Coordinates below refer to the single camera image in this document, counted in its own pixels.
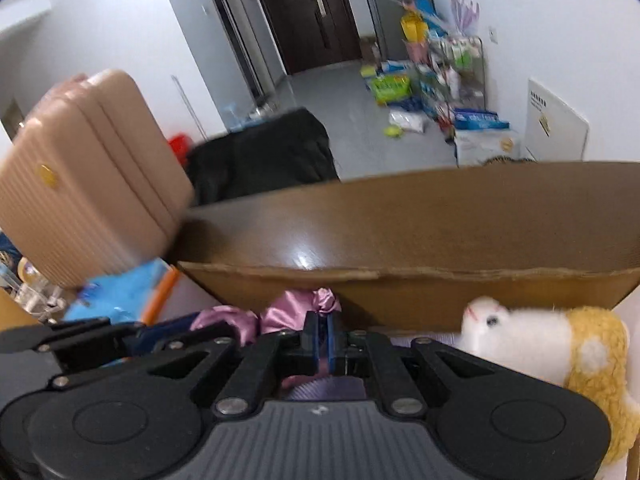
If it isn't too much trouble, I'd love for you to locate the purple feathery decoration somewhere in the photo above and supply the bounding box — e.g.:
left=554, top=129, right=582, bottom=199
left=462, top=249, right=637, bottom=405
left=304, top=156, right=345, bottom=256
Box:
left=446, top=0, right=481, bottom=36

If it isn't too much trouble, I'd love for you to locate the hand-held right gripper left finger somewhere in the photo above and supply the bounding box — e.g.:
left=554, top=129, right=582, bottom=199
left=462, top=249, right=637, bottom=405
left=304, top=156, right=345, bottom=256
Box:
left=147, top=311, right=326, bottom=417

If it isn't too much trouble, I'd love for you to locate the metal storage rack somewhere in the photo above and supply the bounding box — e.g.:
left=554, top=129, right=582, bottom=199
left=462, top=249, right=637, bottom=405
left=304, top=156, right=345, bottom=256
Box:
left=405, top=35, right=486, bottom=116

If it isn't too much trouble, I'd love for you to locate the dark cloth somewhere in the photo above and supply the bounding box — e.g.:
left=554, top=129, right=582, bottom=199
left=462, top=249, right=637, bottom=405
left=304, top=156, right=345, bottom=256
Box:
left=185, top=107, right=341, bottom=206

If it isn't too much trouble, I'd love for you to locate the white wall panel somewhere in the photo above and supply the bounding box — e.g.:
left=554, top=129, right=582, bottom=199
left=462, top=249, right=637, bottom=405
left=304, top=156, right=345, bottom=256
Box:
left=524, top=78, right=590, bottom=162

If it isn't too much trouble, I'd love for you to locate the green package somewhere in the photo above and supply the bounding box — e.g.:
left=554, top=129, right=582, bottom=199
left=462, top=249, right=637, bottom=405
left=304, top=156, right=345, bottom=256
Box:
left=372, top=74, right=413, bottom=106

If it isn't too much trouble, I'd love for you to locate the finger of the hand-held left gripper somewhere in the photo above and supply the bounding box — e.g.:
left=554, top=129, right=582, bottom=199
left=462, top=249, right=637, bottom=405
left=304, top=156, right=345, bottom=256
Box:
left=0, top=317, right=146, bottom=368
left=49, top=355, right=151, bottom=392

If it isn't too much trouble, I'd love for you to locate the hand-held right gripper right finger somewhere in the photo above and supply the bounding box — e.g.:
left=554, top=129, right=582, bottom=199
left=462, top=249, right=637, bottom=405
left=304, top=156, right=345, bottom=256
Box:
left=327, top=312, right=496, bottom=417

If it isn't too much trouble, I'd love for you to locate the red plastic object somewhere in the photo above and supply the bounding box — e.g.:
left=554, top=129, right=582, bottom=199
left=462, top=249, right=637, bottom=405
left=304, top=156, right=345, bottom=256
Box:
left=167, top=134, right=193, bottom=168

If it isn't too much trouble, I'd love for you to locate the pink ribbed suitcase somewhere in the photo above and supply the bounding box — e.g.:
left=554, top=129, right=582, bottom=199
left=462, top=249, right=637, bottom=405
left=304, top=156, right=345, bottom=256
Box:
left=0, top=69, right=196, bottom=288

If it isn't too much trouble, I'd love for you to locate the blue and white box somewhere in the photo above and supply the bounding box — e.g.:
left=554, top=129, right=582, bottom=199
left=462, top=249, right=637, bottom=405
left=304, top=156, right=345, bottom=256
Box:
left=452, top=109, right=511, bottom=131

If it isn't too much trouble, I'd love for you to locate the blue tissue pack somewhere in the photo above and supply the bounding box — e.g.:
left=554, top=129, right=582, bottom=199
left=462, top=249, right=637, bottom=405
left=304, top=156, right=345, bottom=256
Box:
left=65, top=259, right=171, bottom=323

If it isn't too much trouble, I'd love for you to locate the white and yellow sheep plush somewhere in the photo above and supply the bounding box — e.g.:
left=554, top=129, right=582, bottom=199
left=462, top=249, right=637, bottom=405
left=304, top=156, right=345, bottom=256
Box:
left=459, top=296, right=633, bottom=471

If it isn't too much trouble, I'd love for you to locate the purple satin scrunchie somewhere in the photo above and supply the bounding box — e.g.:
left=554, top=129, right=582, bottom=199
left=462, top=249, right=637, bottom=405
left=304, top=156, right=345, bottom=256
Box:
left=190, top=287, right=343, bottom=348

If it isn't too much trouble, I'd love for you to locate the white cardboard box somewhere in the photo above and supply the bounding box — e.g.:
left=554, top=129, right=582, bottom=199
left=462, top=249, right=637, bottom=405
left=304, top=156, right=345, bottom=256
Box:
left=455, top=127, right=521, bottom=167

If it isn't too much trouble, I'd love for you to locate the red cardboard box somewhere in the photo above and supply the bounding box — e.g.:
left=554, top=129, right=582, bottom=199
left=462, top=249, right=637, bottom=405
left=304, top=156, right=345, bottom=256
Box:
left=177, top=260, right=640, bottom=480

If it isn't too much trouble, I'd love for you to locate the white plastic bag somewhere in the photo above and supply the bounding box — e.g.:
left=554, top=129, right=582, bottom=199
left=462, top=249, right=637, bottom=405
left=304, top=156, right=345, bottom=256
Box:
left=389, top=110, right=430, bottom=133

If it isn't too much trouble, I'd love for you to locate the lavender fabric pouch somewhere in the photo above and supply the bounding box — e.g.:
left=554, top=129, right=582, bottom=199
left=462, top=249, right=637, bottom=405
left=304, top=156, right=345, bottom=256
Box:
left=282, top=375, right=366, bottom=401

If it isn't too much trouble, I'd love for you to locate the dark entrance door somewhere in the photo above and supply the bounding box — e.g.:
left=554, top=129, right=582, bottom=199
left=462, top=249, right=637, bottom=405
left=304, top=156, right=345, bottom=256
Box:
left=247, top=0, right=363, bottom=75

